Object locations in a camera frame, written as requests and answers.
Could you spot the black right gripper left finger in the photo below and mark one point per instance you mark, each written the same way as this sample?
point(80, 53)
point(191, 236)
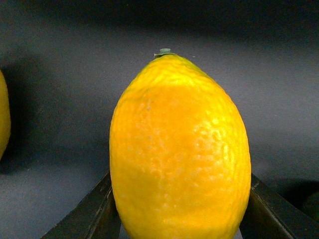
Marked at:
point(95, 217)

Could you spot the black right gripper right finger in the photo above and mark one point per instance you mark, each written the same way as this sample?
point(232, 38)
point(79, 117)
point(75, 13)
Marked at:
point(270, 216)

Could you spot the yellow lemon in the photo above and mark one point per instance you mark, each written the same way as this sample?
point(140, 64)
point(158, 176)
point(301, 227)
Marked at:
point(179, 154)
point(5, 120)

